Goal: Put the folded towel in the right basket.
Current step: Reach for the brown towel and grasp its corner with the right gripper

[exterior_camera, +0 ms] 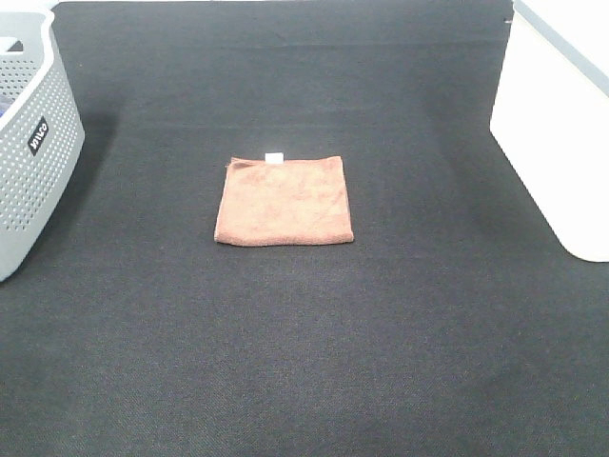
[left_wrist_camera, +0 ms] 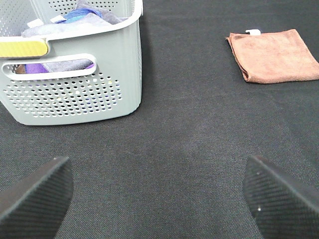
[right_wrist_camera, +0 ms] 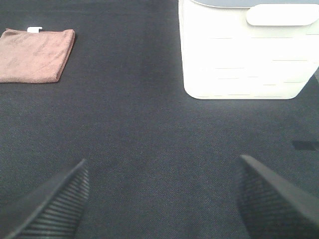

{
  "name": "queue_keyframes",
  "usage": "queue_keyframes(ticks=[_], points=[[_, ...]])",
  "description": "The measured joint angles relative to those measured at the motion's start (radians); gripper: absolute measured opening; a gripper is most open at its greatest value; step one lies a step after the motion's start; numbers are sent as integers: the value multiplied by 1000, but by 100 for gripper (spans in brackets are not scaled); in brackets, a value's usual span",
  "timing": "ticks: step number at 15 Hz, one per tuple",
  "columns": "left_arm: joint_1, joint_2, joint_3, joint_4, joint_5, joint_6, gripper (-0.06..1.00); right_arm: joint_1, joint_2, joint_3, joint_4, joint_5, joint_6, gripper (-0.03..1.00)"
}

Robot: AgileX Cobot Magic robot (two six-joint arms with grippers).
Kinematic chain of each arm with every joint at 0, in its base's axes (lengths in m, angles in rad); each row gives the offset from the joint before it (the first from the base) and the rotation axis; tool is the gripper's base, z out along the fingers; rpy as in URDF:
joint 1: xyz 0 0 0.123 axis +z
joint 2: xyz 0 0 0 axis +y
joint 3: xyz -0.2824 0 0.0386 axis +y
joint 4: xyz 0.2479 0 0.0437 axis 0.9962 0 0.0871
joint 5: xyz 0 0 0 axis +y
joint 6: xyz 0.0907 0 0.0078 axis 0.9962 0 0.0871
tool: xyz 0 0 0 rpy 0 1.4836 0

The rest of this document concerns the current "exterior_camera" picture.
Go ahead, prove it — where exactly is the black table mat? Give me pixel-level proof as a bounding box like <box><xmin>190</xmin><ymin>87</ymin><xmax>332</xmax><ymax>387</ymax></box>
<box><xmin>1</xmin><ymin>1</ymin><xmax>608</xmax><ymax>456</ymax></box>

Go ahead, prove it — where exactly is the grey perforated laundry basket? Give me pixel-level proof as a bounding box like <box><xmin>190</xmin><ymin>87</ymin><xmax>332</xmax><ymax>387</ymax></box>
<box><xmin>1</xmin><ymin>6</ymin><xmax>85</xmax><ymax>279</ymax></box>

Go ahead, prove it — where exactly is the brown towel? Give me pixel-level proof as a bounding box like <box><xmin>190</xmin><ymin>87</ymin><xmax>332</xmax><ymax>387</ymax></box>
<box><xmin>214</xmin><ymin>156</ymin><xmax>354</xmax><ymax>247</ymax></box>

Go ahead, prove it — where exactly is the white plastic storage bin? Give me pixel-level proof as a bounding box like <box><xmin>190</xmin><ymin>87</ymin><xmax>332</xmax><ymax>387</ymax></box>
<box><xmin>489</xmin><ymin>1</ymin><xmax>608</xmax><ymax>262</ymax></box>

